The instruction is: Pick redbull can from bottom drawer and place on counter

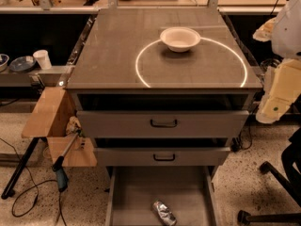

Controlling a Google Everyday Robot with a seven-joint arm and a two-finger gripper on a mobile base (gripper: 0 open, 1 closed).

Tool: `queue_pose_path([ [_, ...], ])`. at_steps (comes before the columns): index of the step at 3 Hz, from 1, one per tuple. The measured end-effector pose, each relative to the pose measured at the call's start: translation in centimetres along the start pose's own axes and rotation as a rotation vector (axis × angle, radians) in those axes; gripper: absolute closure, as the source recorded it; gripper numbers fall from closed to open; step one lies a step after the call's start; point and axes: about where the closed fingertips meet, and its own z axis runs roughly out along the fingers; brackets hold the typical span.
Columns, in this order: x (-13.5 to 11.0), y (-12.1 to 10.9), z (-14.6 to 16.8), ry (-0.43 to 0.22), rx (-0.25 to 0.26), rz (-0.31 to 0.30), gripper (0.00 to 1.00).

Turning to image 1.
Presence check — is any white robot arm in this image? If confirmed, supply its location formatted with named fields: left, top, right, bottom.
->
left=253, top=0, right=301, bottom=123

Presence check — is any grey drawer cabinet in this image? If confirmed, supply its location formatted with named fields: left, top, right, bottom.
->
left=65, top=7, right=263, bottom=174

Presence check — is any grey bottom drawer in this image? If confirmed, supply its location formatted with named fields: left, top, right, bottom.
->
left=105, top=166, right=221, bottom=226

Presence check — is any grey drawer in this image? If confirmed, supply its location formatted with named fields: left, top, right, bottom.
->
left=105, top=166, right=221, bottom=226
left=95, top=148, right=230, bottom=167
left=77, top=111, right=248, bottom=138

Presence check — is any grey middle drawer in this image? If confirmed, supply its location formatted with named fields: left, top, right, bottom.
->
left=95, top=148, right=230, bottom=167

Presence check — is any grey top drawer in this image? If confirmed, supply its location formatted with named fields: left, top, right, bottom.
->
left=77, top=111, right=248, bottom=138

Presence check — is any white bowl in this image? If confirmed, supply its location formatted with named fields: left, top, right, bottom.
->
left=160, top=27, right=200, bottom=53

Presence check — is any wooden side shelf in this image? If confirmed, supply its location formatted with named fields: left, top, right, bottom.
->
left=22, top=87, right=97, bottom=167

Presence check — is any white paper cup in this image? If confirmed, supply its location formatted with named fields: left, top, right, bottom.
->
left=33, top=50, right=52, bottom=70

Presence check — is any blue plate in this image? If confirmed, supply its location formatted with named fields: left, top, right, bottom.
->
left=9, top=56, right=36, bottom=73

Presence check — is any small bowl at left edge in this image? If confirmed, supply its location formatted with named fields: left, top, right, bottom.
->
left=0, top=54, right=9, bottom=72

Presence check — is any black table leg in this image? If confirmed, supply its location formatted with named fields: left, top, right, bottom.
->
left=1, top=137, right=39, bottom=200

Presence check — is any black coiled cable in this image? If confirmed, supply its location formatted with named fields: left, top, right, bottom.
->
left=259, top=57, right=283, bottom=73

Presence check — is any blue handled tool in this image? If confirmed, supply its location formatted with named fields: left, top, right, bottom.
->
left=52, top=132, right=80, bottom=193

